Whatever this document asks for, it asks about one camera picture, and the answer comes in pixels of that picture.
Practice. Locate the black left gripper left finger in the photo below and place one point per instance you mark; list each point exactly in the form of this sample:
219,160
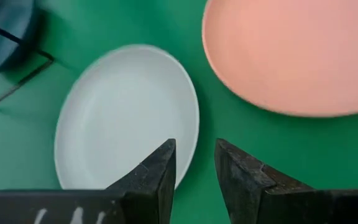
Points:
154,186

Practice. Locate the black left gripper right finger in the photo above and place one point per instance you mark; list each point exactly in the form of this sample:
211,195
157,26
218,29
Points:
241,186

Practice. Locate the green table mat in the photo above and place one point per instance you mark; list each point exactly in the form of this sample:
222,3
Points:
291,149

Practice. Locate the wooden shelf with black legs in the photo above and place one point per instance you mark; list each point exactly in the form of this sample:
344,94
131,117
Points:
51,58

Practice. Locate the peach plate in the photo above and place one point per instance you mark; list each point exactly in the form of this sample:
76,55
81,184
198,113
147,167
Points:
291,56

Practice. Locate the dark green plate stack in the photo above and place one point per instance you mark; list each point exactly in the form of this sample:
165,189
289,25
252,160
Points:
120,109

